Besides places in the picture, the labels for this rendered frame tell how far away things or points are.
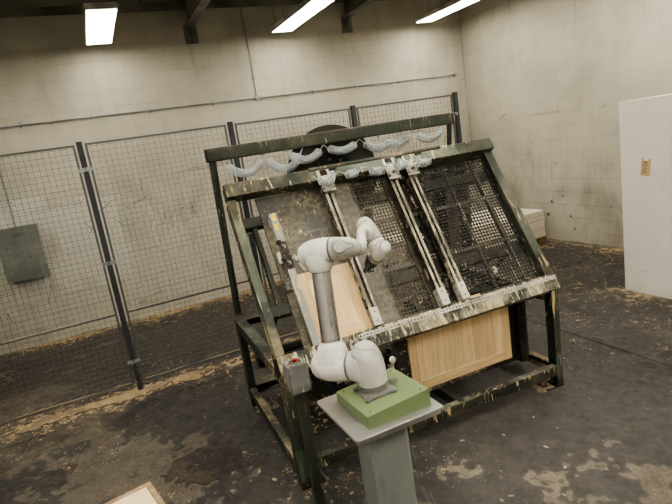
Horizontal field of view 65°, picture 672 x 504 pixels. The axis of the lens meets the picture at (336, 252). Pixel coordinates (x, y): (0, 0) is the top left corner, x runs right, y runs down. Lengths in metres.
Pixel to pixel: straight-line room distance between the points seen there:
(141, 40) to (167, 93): 0.75
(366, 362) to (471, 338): 1.59
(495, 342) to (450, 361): 0.42
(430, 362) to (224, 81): 5.64
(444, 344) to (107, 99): 5.78
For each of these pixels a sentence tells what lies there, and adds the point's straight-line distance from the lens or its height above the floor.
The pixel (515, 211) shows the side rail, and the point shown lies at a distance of 4.35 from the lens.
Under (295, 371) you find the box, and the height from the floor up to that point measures 0.90.
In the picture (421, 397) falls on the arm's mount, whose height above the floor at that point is 0.81.
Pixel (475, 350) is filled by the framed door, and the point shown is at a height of 0.41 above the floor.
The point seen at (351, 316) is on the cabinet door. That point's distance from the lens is 3.48.
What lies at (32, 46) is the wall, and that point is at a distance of 8.17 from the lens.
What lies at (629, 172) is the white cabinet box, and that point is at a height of 1.32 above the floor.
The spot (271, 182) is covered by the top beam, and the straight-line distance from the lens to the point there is 3.67.
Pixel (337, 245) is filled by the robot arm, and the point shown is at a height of 1.61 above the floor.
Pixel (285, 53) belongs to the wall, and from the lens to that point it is 8.69.
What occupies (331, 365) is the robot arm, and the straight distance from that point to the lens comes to 2.79.
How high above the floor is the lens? 2.14
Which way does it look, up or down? 12 degrees down
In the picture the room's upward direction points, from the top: 9 degrees counter-clockwise
